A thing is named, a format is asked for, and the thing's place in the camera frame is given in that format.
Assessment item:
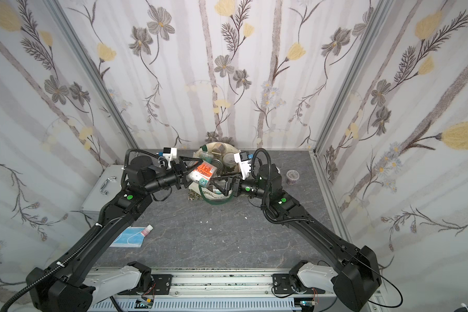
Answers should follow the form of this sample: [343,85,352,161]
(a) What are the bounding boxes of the teal label seed jar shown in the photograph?
[198,150,215,163]

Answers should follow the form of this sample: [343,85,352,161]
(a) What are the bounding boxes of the grey metal case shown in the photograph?
[81,165,124,221]

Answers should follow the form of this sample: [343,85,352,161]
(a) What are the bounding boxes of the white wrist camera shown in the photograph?
[234,151,253,180]
[161,148,178,161]

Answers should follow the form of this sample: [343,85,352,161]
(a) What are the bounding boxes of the clear purple label seed jar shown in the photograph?
[286,169,300,185]

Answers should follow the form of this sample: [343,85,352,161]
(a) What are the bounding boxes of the dark lid seed jar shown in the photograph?
[222,152,238,172]

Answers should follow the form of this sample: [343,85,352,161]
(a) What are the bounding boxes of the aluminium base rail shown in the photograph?
[81,267,379,312]

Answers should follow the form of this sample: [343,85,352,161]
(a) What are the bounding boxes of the red orange label seed jar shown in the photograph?
[188,162,218,187]

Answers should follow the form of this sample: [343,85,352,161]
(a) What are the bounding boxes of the cream canvas tote bag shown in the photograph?
[188,142,240,202]

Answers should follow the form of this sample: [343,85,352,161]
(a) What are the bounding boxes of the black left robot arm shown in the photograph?
[1,149,203,311]

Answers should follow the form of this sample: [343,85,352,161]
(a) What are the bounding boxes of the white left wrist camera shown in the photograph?
[161,148,178,161]

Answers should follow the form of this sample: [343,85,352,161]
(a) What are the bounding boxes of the blue face mask pack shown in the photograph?
[110,227,145,248]

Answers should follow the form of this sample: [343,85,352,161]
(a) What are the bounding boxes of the small white pink tube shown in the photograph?
[140,225,153,237]

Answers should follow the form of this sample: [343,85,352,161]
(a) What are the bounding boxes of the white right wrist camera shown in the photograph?
[234,151,253,180]

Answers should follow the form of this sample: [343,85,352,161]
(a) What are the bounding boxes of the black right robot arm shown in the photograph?
[210,148,382,311]

